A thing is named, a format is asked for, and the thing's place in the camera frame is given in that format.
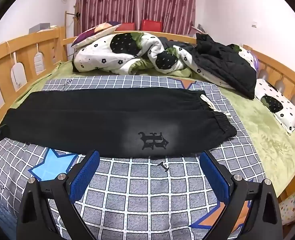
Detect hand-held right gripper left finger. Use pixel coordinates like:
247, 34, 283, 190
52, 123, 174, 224
16, 150, 100, 240

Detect grey box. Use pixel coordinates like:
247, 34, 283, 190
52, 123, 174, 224
29, 23, 58, 34

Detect grey checked star blanket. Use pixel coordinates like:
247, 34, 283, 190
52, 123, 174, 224
0, 75, 266, 240

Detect white strawberry print quilt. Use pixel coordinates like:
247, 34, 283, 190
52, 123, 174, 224
72, 31, 257, 90

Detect purple patchwork pillow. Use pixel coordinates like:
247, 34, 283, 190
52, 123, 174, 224
71, 21, 123, 48

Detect red striped curtain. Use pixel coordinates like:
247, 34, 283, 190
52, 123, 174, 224
77, 0, 196, 34

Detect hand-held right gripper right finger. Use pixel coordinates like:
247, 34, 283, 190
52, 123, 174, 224
200, 151, 284, 240

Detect strawberry print pillow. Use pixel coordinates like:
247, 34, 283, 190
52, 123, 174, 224
254, 79, 295, 135

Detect wooden bed frame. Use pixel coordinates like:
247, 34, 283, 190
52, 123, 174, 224
0, 26, 295, 205

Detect black padded jacket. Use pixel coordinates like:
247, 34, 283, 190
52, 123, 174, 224
160, 32, 257, 100

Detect wooden clothes rack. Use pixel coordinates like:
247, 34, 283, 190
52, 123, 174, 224
64, 4, 82, 61

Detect purple plush cushion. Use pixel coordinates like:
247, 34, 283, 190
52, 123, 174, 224
249, 49, 260, 71

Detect green bed sheet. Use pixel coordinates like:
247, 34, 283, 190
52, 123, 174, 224
12, 60, 295, 198

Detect black pants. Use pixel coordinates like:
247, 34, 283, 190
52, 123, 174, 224
0, 86, 238, 159

